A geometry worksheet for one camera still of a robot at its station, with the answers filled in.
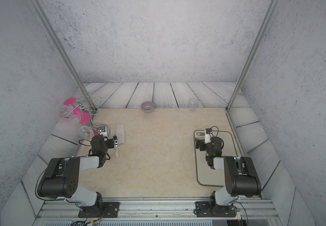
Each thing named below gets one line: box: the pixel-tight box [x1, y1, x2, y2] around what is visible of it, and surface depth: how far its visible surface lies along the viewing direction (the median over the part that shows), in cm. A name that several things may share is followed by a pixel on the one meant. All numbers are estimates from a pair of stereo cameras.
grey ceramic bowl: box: [140, 101, 155, 113], surface depth 121 cm
